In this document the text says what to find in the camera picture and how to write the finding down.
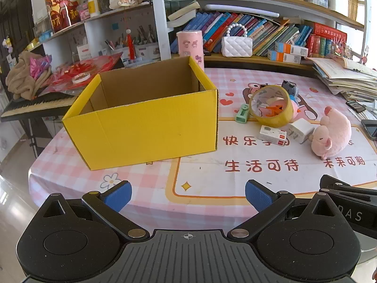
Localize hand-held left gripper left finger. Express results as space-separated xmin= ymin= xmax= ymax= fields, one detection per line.
xmin=38 ymin=180 xmax=150 ymax=242

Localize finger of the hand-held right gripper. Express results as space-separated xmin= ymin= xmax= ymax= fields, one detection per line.
xmin=320 ymin=175 xmax=377 ymax=205

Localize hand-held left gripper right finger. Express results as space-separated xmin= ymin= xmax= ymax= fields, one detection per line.
xmin=227 ymin=179 xmax=339 ymax=241

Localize pink pig plush toy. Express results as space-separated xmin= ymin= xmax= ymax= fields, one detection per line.
xmin=311 ymin=106 xmax=352 ymax=160

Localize small white and red box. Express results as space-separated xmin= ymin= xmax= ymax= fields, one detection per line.
xmin=258 ymin=125 xmax=287 ymax=147

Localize yellow cardboard box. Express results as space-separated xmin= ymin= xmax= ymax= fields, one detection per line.
xmin=61 ymin=55 xmax=219 ymax=171

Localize white charger adapter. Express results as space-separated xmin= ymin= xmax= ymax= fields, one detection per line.
xmin=289 ymin=118 xmax=316 ymax=144

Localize green pencil sharpener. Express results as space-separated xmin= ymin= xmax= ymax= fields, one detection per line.
xmin=235 ymin=104 xmax=250 ymax=123

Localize tan packing tape roll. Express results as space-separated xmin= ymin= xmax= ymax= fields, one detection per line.
xmin=249 ymin=85 xmax=293 ymax=128

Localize pink chick plush orange feet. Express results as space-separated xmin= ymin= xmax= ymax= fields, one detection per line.
xmin=265 ymin=99 xmax=302 ymax=118

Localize grey plush keychain toy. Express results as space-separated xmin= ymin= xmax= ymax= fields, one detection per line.
xmin=281 ymin=79 xmax=298 ymax=96

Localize pink checked printed tablecloth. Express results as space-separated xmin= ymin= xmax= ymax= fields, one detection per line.
xmin=28 ymin=67 xmax=377 ymax=225

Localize large black phone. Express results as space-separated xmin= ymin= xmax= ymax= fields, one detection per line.
xmin=361 ymin=119 xmax=377 ymax=140

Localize small black phone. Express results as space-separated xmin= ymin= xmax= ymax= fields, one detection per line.
xmin=346 ymin=100 xmax=366 ymax=112

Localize black keyboard stand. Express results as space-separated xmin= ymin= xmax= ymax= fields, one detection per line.
xmin=18 ymin=118 xmax=59 ymax=160

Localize stack of books and papers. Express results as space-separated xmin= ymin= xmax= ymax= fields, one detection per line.
xmin=306 ymin=56 xmax=377 ymax=104

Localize black electronic keyboard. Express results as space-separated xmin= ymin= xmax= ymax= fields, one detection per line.
xmin=0 ymin=91 xmax=78 ymax=123

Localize red paper packaging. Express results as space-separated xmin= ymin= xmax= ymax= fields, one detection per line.
xmin=44 ymin=52 xmax=124 ymax=95

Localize sparkly ornament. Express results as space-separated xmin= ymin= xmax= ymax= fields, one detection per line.
xmin=331 ymin=43 xmax=352 ymax=58

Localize row of thick dictionaries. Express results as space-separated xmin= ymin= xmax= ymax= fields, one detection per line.
xmin=306 ymin=34 xmax=336 ymax=58

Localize white box red label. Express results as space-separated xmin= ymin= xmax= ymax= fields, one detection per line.
xmin=77 ymin=44 xmax=92 ymax=61

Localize white pen holder set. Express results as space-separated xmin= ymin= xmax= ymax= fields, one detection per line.
xmin=103 ymin=25 xmax=160 ymax=65

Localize red hanging tassel charm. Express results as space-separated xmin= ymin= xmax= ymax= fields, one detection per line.
xmin=125 ymin=28 xmax=136 ymax=61

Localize pink purple foil wrap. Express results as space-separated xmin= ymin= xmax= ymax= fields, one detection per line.
xmin=29 ymin=54 xmax=52 ymax=80

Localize beige cloth bundle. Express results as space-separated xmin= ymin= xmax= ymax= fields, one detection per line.
xmin=5 ymin=51 xmax=52 ymax=101

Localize red thick dictionary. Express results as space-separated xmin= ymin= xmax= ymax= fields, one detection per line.
xmin=305 ymin=21 xmax=347 ymax=43

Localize row of colourful thin books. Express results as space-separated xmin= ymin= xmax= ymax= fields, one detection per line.
xmin=169 ymin=12 xmax=313 ymax=56

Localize pink cartoon cylinder container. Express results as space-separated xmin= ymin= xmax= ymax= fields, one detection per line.
xmin=176 ymin=30 xmax=205 ymax=72

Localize thick book cream pages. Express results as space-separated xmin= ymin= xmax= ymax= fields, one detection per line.
xmin=168 ymin=1 xmax=201 ymax=21
xmin=168 ymin=15 xmax=196 ymax=28

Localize long white tube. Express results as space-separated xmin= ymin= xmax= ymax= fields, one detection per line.
xmin=205 ymin=4 xmax=280 ymax=18

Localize white storage container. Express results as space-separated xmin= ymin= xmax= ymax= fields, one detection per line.
xmin=328 ymin=0 xmax=349 ymax=18

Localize small pink box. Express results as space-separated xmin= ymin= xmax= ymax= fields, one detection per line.
xmin=77 ymin=1 xmax=90 ymax=21

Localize row of yellow booklets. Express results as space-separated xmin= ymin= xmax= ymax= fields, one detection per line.
xmin=348 ymin=0 xmax=360 ymax=21

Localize white bottle yellow label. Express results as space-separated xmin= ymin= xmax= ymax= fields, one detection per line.
xmin=87 ymin=0 xmax=101 ymax=17

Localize wooden bookshelf white frame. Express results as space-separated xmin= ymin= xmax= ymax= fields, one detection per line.
xmin=29 ymin=0 xmax=369 ymax=74

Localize white quilted pearl-handle handbag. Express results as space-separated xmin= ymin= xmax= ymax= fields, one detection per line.
xmin=221 ymin=23 xmax=253 ymax=58

